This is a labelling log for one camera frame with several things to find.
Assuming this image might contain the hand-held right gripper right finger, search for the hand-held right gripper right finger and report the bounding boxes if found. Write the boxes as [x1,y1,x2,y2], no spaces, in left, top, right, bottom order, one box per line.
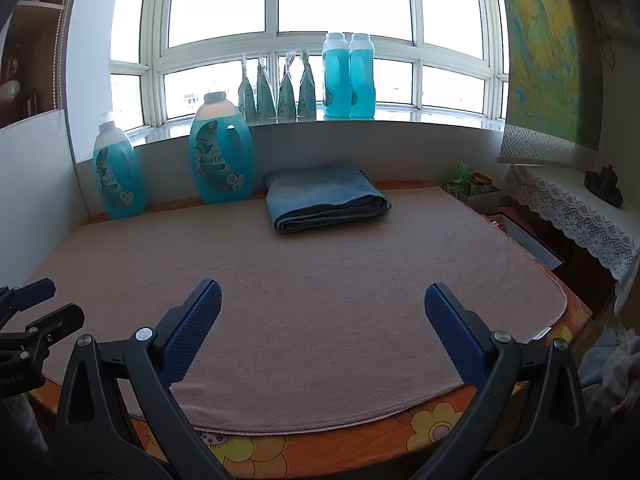
[407,282,588,480]

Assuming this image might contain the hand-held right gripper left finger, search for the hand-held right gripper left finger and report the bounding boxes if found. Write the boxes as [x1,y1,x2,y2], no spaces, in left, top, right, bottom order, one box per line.
[54,279,236,480]

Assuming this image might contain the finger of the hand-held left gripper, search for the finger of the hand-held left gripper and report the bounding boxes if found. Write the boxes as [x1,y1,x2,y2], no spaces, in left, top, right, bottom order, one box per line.
[0,302,86,361]
[0,278,57,313]

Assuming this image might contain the blue denim pants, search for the blue denim pants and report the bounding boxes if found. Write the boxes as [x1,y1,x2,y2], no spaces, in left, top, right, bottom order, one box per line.
[263,162,392,234]

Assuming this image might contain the white cabinet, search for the white cabinet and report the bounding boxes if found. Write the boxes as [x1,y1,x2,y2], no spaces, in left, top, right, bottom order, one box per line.
[0,107,88,286]

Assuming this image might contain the beige pink towel mat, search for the beige pink towel mat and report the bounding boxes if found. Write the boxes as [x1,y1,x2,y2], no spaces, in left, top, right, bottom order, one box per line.
[10,185,568,433]

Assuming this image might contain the flat white tray box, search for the flat white tray box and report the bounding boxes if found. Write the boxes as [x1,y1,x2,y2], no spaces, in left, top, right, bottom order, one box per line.
[487,212,566,271]

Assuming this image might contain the white cardboard box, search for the white cardboard box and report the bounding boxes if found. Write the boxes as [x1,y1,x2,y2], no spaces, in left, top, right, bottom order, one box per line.
[445,182,501,216]

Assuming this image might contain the small blue detergent bottle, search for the small blue detergent bottle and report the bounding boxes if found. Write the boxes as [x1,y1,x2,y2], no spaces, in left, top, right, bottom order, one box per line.
[93,112,147,220]

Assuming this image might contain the green small box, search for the green small box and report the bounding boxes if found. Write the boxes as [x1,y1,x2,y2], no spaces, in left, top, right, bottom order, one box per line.
[452,162,473,196]

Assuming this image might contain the pile of clothes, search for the pile of clothes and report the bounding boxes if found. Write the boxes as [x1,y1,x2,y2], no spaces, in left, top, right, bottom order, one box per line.
[575,325,640,421]

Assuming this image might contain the white lace cloth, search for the white lace cloth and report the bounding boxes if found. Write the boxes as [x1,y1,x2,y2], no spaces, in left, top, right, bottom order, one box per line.
[502,164,640,291]

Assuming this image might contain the large blue detergent bottle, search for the large blue detergent bottle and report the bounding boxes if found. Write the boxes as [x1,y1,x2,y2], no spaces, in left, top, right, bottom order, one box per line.
[189,92,254,205]

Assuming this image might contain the dark small figurine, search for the dark small figurine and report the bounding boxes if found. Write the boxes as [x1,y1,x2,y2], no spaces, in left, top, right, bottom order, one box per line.
[584,164,624,208]

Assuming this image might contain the red vase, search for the red vase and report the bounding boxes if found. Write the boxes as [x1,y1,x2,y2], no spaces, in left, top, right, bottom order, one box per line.
[0,50,21,86]

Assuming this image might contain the wooden bookshelf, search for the wooden bookshelf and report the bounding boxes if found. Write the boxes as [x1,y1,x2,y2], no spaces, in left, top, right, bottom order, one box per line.
[0,0,83,128]

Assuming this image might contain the tall blue detergent bottle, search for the tall blue detergent bottle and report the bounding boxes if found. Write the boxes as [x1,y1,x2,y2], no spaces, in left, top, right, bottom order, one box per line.
[321,31,352,118]
[348,33,377,119]

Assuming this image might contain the landscape wall scroll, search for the landscape wall scroll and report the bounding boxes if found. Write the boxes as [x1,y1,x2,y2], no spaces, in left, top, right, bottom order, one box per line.
[492,0,601,166]

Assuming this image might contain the white window frame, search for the white window frame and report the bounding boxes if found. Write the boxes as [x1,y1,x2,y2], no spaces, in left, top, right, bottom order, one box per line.
[109,0,511,133]

